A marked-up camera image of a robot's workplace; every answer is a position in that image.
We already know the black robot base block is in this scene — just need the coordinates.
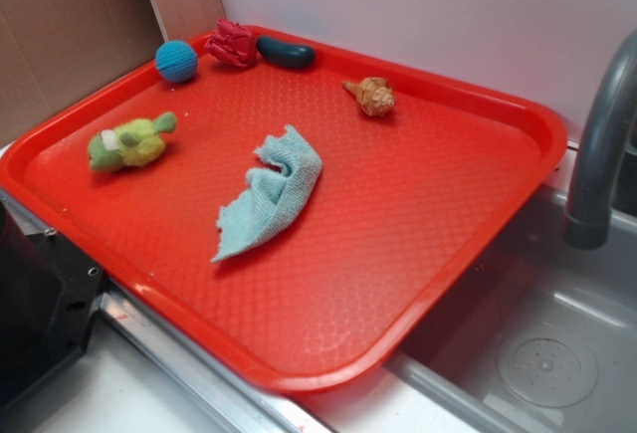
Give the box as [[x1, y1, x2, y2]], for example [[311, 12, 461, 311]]
[[1, 207, 105, 415]]

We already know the green plush animal toy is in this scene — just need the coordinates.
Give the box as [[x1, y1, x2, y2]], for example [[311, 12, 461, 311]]
[[88, 111, 177, 172]]

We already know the red plastic tray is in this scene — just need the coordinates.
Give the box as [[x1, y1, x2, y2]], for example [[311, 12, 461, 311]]
[[1, 37, 567, 393]]

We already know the light blue cloth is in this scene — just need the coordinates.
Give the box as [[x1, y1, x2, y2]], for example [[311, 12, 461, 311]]
[[212, 125, 322, 263]]

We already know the tan seashell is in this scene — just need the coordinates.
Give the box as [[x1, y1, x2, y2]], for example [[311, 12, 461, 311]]
[[341, 77, 396, 117]]

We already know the dark green toy cucumber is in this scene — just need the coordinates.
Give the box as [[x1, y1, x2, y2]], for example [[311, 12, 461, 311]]
[[256, 36, 317, 69]]

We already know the red crumpled fabric toy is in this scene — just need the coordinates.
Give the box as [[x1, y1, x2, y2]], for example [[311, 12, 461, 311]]
[[204, 18, 258, 68]]

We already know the blue knitted ball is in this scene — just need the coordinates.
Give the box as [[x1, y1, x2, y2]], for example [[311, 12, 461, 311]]
[[154, 40, 198, 83]]

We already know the grey plastic sink basin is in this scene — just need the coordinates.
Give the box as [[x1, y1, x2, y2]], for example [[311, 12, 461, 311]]
[[388, 187, 636, 432]]

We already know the grey toy faucet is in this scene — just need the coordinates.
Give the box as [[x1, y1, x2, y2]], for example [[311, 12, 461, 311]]
[[563, 33, 636, 250]]

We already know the brown cardboard panel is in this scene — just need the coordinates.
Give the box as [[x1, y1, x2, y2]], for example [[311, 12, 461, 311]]
[[1, 0, 163, 145]]

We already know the silver metal rail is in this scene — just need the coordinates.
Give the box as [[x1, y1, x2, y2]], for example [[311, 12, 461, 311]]
[[1, 192, 329, 432]]

